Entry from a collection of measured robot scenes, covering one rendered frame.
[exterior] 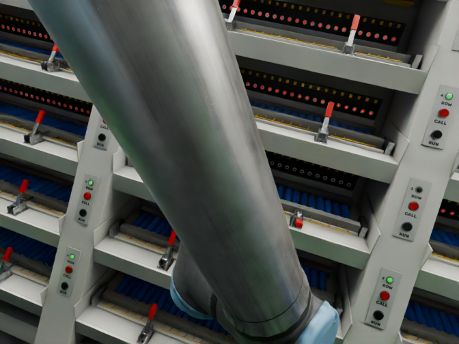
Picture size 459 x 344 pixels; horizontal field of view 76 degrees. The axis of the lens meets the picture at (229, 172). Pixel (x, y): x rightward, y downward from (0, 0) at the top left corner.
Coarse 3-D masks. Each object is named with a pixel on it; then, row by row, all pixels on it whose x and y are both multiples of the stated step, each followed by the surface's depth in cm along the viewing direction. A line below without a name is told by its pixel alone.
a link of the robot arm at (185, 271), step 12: (180, 252) 40; (180, 264) 40; (192, 264) 38; (180, 276) 40; (192, 276) 38; (180, 288) 39; (192, 288) 38; (204, 288) 36; (180, 300) 39; (192, 300) 39; (204, 300) 36; (192, 312) 39; (204, 312) 39
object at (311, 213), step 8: (280, 200) 68; (288, 208) 68; (304, 208) 67; (312, 208) 68; (312, 216) 67; (320, 216) 66; (328, 216) 66; (336, 216) 66; (320, 224) 65; (336, 224) 66; (344, 224) 65; (352, 224) 65; (344, 232) 64
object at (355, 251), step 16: (128, 160) 74; (112, 176) 71; (128, 176) 70; (288, 176) 79; (128, 192) 72; (144, 192) 70; (336, 192) 77; (352, 208) 76; (368, 208) 69; (288, 224) 65; (304, 224) 66; (368, 224) 66; (304, 240) 63; (320, 240) 62; (336, 240) 62; (352, 240) 63; (368, 240) 63; (336, 256) 63; (352, 256) 62; (368, 256) 61
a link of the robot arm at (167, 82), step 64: (64, 0) 11; (128, 0) 11; (192, 0) 13; (128, 64) 13; (192, 64) 13; (128, 128) 15; (192, 128) 15; (256, 128) 19; (192, 192) 17; (256, 192) 19; (192, 256) 22; (256, 256) 21; (256, 320) 25; (320, 320) 28
